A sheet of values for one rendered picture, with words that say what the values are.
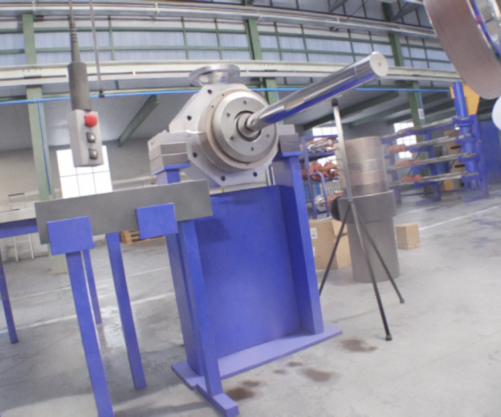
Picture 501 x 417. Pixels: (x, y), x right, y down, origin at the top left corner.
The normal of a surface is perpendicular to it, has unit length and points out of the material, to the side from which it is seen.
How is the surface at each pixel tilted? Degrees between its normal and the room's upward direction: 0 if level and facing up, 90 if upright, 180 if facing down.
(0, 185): 90
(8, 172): 90
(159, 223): 90
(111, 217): 90
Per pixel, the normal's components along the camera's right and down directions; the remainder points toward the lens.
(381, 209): 0.13, 0.00
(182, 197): 0.45, -0.06
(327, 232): -0.69, 0.12
